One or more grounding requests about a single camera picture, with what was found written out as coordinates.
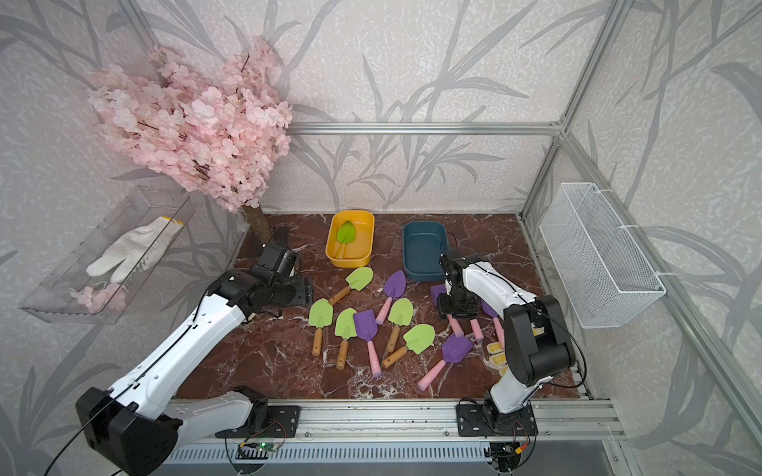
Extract aluminium front rail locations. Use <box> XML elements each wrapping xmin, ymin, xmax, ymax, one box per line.
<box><xmin>165</xmin><ymin>399</ymin><xmax>626</xmax><ymax>444</ymax></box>

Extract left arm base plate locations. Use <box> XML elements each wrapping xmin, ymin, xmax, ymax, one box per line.
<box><xmin>214</xmin><ymin>406</ymin><xmax>301</xmax><ymax>440</ymax></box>

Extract white cotton glove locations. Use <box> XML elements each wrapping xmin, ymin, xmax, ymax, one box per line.
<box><xmin>87</xmin><ymin>216</ymin><xmax>185</xmax><ymax>284</ymax></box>

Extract white wire mesh basket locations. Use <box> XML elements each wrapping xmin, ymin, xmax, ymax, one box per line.
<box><xmin>540</xmin><ymin>182</ymin><xmax>667</xmax><ymax>329</ymax></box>

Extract purple shovel pink handle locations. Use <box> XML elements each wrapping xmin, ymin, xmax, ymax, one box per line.
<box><xmin>430</xmin><ymin>284</ymin><xmax>464</xmax><ymax>337</ymax></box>
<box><xmin>418</xmin><ymin>335</ymin><xmax>473</xmax><ymax>391</ymax></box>
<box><xmin>353</xmin><ymin>309</ymin><xmax>382</xmax><ymax>377</ymax></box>
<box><xmin>375</xmin><ymin>270</ymin><xmax>407</xmax><ymax>325</ymax></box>
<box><xmin>470</xmin><ymin>319</ymin><xmax>484</xmax><ymax>342</ymax></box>
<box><xmin>481</xmin><ymin>301</ymin><xmax>505</xmax><ymax>350</ymax></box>

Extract dark teal storage box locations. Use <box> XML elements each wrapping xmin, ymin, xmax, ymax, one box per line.
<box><xmin>402</xmin><ymin>221</ymin><xmax>450</xmax><ymax>283</ymax></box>

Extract yellow dotted work glove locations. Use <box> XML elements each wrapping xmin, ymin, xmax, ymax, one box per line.
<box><xmin>486</xmin><ymin>340</ymin><xmax>509</xmax><ymax>376</ymax></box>

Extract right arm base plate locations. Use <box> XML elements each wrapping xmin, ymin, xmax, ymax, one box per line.
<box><xmin>456</xmin><ymin>399</ymin><xmax>538</xmax><ymax>438</ymax></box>

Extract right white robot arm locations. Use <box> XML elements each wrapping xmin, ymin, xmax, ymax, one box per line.
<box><xmin>438</xmin><ymin>249</ymin><xmax>577</xmax><ymax>422</ymax></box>

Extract green shovel wooden handle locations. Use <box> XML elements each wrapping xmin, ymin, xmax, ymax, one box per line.
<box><xmin>335</xmin><ymin>307</ymin><xmax>357</xmax><ymax>370</ymax></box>
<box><xmin>309</xmin><ymin>299</ymin><xmax>333</xmax><ymax>357</ymax></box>
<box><xmin>386</xmin><ymin>297</ymin><xmax>415</xmax><ymax>353</ymax></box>
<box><xmin>382</xmin><ymin>324</ymin><xmax>436</xmax><ymax>369</ymax></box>
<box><xmin>329</xmin><ymin>267</ymin><xmax>374</xmax><ymax>305</ymax></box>

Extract pink cherry blossom tree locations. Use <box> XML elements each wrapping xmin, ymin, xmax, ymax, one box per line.
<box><xmin>89</xmin><ymin>38</ymin><xmax>293</xmax><ymax>242</ymax></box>

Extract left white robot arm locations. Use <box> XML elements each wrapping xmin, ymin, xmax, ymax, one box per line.
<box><xmin>75</xmin><ymin>244</ymin><xmax>313</xmax><ymax>475</ymax></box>

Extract clear acrylic wall shelf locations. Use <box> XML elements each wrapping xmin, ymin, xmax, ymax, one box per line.
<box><xmin>19</xmin><ymin>186</ymin><xmax>194</xmax><ymax>325</ymax></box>

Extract yellow plastic storage box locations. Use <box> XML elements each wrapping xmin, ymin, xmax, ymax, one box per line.
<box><xmin>325</xmin><ymin>209</ymin><xmax>375</xmax><ymax>269</ymax></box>

